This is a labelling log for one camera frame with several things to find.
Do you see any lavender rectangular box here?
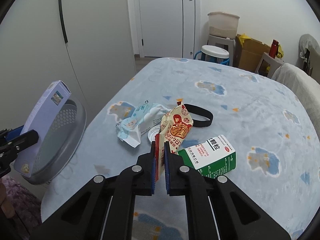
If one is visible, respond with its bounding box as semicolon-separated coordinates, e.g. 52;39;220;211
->
14;80;71;178

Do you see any round white lid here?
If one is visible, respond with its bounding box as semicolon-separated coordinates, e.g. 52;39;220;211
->
148;125;161;143

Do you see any green white medicine box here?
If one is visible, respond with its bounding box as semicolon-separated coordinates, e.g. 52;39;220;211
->
177;135;236;178

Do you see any red tiger snack bag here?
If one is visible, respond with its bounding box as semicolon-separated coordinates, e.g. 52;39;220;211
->
155;102;193;181

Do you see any blue wet wipes pack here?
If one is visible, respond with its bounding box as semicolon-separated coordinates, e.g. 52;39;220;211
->
116;101;170;148

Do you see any black elastic band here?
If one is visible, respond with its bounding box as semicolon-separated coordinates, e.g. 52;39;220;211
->
184;104;214;128

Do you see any grey perforated trash basket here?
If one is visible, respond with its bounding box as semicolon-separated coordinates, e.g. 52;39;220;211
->
25;96;87;185

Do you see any light blue patterned bedspread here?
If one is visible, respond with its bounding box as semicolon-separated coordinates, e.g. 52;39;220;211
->
41;58;319;239

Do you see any white wardrobe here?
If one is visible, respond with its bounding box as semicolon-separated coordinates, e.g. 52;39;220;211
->
1;0;136;128

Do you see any white lidded blue bucket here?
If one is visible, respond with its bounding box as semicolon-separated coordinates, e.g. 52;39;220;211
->
194;45;230;66

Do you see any brown cardboard box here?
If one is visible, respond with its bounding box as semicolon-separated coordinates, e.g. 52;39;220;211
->
233;37;270;72

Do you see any grey plastic stool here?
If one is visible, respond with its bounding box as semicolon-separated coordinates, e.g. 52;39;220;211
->
207;35;235;66

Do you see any white side stool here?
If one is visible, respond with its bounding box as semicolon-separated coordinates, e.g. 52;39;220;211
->
255;53;284;79

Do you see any yellow plastic bag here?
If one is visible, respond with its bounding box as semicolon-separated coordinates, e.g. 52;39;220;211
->
237;34;252;47

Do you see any red water bottle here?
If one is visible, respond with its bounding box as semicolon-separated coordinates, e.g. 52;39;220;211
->
268;40;279;59

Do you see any translucent storage bin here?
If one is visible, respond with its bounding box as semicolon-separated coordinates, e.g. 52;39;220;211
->
208;11;240;40

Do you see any beige pillow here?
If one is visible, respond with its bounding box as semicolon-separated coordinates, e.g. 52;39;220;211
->
271;63;319;137

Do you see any white door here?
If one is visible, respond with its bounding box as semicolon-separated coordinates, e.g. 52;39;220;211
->
133;0;201;59

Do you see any grey chair with clothes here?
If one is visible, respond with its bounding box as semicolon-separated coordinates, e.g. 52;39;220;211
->
299;34;320;83

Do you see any black wardrobe handle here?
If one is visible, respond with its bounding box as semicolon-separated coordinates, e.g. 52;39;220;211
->
58;0;68;44

